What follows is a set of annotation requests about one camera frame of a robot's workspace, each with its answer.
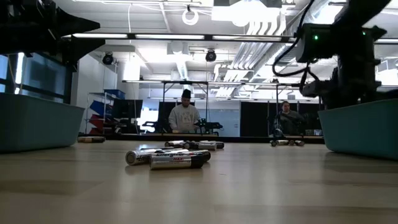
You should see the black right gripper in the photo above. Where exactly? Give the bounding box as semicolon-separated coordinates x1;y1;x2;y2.
322;60;383;110

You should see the teal plastic bin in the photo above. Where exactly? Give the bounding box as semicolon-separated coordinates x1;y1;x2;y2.
0;92;85;153
317;98;398;161

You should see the person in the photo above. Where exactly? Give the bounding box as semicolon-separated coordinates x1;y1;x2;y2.
273;100;307;136
168;88;201;134

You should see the white ceiling pipe bundle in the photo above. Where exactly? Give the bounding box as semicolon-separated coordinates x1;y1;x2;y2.
214;12;289;99

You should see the black partition panel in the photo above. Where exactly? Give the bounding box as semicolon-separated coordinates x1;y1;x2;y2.
157;101;196;134
239;101;324;138

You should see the LED light bar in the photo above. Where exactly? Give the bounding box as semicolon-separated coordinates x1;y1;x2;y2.
62;32;398;44

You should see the black computer monitor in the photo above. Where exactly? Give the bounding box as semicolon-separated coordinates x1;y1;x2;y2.
111;99;144;119

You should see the rack with blue red bins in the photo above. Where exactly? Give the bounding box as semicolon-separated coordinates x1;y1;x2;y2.
84;89;127;135

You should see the dark framed window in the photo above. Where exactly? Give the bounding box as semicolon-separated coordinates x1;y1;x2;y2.
0;51;68;102

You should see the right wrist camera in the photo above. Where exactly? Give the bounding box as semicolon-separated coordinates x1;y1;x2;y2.
299;77;339;98

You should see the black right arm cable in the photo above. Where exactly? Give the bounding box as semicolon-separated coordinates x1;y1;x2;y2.
272;0;317;94

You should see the black aluminium rig frame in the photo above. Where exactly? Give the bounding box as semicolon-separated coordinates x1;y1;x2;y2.
77;133;325;144

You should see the black background rig frame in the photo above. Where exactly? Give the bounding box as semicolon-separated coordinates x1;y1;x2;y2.
122;80;324;138

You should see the white hanging cable ring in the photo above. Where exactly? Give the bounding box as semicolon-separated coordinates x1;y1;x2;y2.
182;8;200;26

